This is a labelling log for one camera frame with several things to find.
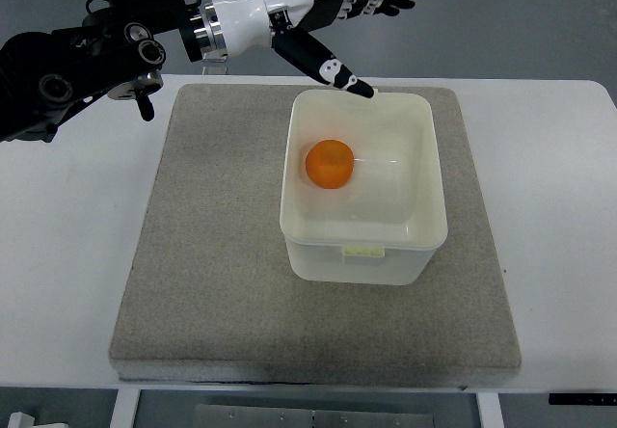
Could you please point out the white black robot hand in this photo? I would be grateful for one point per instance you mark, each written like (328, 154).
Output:
(286, 27)

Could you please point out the orange fruit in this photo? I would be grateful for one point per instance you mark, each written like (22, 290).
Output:
(329, 164)

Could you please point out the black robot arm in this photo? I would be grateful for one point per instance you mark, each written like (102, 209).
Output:
(49, 78)

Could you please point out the white plastic box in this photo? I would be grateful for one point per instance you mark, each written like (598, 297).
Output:
(386, 223)

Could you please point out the small clear plastic piece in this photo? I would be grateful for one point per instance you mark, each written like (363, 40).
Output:
(214, 68)

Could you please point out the grey foam mat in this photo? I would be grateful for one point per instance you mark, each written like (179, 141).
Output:
(211, 295)

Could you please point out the grey metal plate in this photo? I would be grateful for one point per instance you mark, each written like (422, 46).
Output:
(244, 416)

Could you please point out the small white block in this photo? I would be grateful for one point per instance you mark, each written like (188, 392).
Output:
(20, 420)

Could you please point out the black control panel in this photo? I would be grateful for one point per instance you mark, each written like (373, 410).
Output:
(583, 399)

